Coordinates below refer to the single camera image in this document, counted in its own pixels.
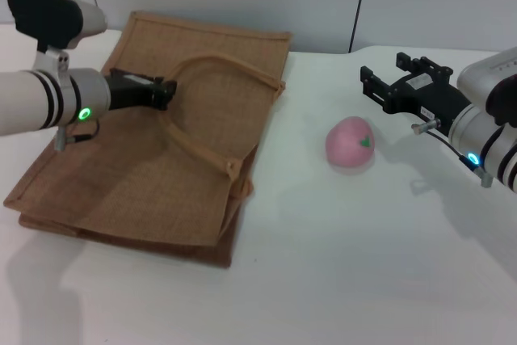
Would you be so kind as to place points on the brown jute handbag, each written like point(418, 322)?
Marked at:
point(133, 183)

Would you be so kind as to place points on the wrist camera black silver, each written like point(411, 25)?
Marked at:
point(488, 74)
point(44, 13)

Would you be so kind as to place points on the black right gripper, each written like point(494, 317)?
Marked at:
point(424, 96)

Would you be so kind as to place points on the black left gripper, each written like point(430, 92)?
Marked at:
point(129, 92)

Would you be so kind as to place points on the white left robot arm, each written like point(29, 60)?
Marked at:
point(24, 102)

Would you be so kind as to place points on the pink toy peach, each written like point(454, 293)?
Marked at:
point(347, 145)

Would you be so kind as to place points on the left wrist camera black silver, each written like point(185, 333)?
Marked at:
point(44, 13)

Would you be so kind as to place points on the right wrist camera black silver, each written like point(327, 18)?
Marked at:
point(488, 74)

